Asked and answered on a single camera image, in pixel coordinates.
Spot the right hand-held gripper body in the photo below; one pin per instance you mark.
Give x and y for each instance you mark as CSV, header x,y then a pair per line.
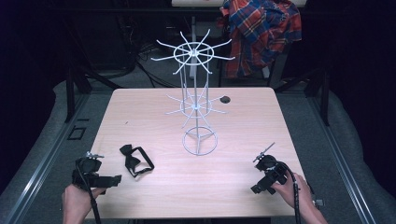
x,y
271,174

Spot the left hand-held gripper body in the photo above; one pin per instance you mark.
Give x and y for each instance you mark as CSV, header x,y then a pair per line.
x,y
90,180

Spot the black bow tie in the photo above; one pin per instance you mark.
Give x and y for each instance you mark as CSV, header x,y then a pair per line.
x,y
132,161

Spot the person's left hand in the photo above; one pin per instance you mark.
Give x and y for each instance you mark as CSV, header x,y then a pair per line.
x,y
76,203

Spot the person's right hand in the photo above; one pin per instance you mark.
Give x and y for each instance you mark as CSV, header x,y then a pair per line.
x,y
299,189

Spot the black metal stand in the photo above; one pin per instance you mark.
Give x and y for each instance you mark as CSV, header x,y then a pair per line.
x,y
320,93
73,87

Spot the red blue plaid shirt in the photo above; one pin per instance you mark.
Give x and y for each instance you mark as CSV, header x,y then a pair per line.
x,y
261,31

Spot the white table leg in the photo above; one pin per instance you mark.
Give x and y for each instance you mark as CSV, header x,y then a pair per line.
x,y
193,37

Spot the aluminium floor rail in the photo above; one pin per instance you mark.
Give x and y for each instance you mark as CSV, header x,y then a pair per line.
x,y
40,168
342,161

